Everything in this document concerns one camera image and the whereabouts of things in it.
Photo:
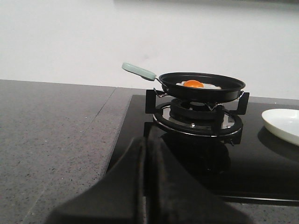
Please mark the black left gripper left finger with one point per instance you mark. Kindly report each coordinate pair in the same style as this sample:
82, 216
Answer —
118, 198

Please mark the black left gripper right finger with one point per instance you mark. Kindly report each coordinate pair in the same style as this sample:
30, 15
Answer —
175, 197

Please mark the black frying pan green handle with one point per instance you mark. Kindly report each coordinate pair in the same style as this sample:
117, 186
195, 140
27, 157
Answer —
230, 88

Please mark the black glass gas cooktop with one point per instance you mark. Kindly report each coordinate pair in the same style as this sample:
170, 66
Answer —
253, 166

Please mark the white ceramic plate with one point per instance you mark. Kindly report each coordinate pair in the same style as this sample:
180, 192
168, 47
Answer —
283, 123

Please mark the black round gas burner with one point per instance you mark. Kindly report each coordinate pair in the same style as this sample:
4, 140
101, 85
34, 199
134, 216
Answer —
188, 110

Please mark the fried egg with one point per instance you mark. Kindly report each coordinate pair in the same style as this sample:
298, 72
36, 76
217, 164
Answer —
198, 84

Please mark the dark range hood edge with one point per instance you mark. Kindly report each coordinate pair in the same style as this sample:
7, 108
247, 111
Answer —
234, 1

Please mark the black pan support grate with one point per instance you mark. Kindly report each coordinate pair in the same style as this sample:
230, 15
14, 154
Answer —
227, 122

